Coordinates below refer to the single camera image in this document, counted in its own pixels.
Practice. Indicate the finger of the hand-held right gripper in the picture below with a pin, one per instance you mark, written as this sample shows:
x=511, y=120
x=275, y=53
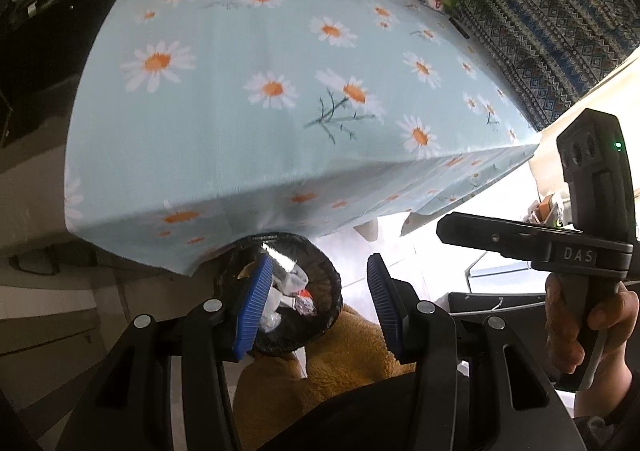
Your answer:
x=490, y=233

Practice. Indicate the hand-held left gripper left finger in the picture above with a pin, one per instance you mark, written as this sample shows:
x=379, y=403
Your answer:
x=252, y=312

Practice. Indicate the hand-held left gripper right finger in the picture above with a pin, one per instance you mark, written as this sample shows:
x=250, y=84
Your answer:
x=382, y=312

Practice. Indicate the black trash bin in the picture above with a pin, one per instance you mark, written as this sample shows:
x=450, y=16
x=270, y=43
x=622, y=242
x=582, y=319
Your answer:
x=320, y=271

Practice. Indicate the person's right hand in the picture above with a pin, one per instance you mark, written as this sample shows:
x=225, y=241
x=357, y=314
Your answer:
x=562, y=326

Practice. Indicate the crumpled white tissue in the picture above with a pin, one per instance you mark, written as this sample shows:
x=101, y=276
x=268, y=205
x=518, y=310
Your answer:
x=292, y=283

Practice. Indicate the red foil wrapper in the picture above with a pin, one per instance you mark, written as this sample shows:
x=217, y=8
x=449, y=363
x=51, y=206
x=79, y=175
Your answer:
x=306, y=303

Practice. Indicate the small brown box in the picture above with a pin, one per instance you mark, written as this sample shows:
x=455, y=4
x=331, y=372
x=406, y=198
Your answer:
x=544, y=210

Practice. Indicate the brown plush cloth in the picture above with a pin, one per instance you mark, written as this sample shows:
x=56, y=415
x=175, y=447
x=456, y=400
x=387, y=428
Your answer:
x=340, y=356

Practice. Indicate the black flat case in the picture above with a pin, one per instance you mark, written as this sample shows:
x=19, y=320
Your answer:
x=495, y=303

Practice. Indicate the black clothing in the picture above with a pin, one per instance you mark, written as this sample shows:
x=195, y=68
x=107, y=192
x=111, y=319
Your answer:
x=360, y=416

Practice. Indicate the daisy print tablecloth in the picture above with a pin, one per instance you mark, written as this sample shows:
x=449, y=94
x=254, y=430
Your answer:
x=225, y=156

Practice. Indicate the blue patterned woven cloth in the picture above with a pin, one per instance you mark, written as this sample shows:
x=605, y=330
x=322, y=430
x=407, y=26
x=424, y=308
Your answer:
x=550, y=16

